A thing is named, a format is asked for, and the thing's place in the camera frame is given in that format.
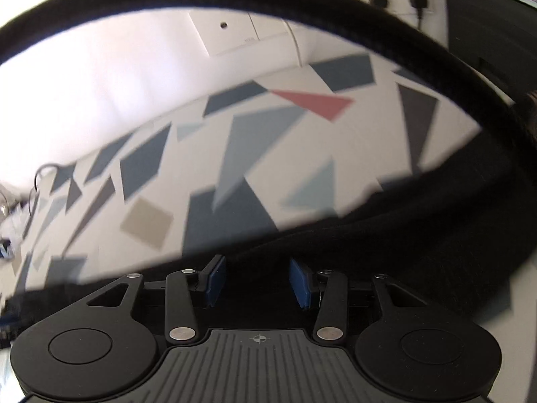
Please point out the geometric print bed sheet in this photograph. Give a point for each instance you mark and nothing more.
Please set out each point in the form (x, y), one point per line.
(251, 155)

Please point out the black garment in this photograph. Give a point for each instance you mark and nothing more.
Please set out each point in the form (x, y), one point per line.
(419, 226)

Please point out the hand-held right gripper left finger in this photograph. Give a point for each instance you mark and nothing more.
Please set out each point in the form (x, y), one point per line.
(216, 279)

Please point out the black headboard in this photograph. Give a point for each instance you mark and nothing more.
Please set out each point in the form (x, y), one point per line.
(482, 29)

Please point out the white wall socket panel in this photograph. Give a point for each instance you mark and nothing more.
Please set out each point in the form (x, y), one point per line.
(235, 29)

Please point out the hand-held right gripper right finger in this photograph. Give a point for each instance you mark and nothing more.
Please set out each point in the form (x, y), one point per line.
(298, 283)

